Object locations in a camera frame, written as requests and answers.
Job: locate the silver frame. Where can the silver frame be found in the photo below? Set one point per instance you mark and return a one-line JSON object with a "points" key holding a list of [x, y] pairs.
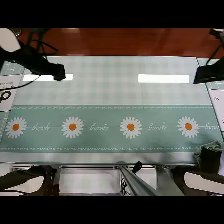
{"points": [[141, 187]]}

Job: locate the black garment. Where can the black garment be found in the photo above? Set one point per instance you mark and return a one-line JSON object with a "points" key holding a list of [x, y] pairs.
{"points": [[210, 160]]}

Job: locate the grey green garment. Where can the grey green garment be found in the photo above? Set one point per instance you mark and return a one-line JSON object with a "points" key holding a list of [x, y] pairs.
{"points": [[213, 145]]}

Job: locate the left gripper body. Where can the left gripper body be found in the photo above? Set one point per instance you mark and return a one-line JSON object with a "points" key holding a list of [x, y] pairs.
{"points": [[60, 73]]}

